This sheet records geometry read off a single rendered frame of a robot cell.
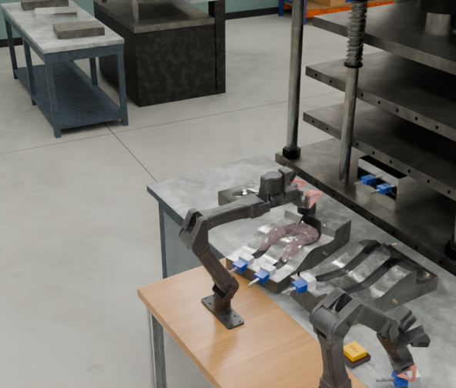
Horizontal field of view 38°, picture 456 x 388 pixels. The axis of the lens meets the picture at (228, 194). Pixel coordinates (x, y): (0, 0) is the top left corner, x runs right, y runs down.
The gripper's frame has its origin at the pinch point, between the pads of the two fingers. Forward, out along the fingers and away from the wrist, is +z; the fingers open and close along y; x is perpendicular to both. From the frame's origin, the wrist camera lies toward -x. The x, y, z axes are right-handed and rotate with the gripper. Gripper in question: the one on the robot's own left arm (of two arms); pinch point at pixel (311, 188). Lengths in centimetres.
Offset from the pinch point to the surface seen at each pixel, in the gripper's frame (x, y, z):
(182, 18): 39, 404, 168
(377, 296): 31.3, -31.0, 7.8
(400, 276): 26.6, -31.3, 18.4
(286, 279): 35.6, -1.1, -9.8
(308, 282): 28.7, -14.9, -10.6
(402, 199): 34, 21, 73
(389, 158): 16, 29, 70
